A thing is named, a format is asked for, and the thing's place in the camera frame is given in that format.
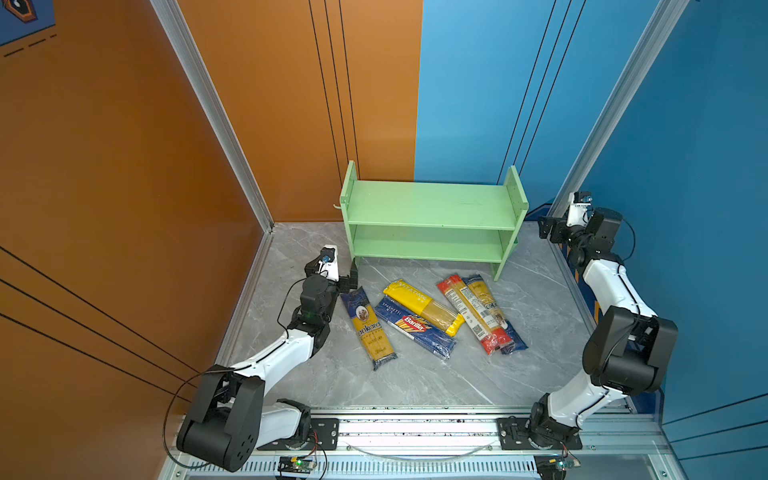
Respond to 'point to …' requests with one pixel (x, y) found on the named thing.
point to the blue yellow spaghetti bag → (477, 285)
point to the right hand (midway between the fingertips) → (556, 216)
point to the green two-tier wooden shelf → (432, 221)
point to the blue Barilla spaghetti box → (416, 326)
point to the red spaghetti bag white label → (491, 335)
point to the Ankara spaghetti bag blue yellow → (372, 336)
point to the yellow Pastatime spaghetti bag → (437, 314)
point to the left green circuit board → (296, 464)
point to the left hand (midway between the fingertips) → (337, 256)
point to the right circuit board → (554, 467)
